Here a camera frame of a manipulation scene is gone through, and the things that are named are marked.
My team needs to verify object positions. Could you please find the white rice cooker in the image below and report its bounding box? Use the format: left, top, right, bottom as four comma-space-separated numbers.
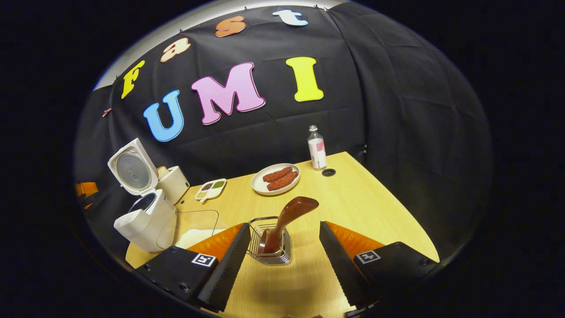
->
108, 138, 178, 253

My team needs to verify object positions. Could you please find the clear bottle with pink label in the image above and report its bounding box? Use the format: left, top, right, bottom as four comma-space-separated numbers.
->
308, 125, 328, 170

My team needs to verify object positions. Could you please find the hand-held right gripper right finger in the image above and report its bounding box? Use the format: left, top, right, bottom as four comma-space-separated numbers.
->
319, 221, 440, 307

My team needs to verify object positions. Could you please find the wire chopstick holder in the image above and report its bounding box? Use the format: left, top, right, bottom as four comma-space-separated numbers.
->
247, 216, 292, 265

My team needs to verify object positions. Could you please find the black backdrop cloth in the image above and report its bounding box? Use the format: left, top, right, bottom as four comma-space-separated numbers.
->
73, 2, 493, 265

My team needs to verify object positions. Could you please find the brown wooden spoon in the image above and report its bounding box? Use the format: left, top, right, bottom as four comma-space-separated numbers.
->
257, 197, 319, 254

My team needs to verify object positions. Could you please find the red-brown sausage piece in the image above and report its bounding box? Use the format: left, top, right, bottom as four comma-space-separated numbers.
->
263, 167, 293, 182
267, 171, 299, 191

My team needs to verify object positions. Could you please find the white divided bean dish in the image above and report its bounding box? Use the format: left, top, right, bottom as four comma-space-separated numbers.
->
195, 178, 227, 203

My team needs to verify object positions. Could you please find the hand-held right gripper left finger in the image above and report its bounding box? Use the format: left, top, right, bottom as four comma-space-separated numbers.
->
135, 222, 251, 312

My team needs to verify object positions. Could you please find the white round plate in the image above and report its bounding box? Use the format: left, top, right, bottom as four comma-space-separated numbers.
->
251, 163, 301, 196

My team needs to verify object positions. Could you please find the white toaster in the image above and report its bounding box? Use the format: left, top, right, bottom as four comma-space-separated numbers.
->
157, 166, 190, 204

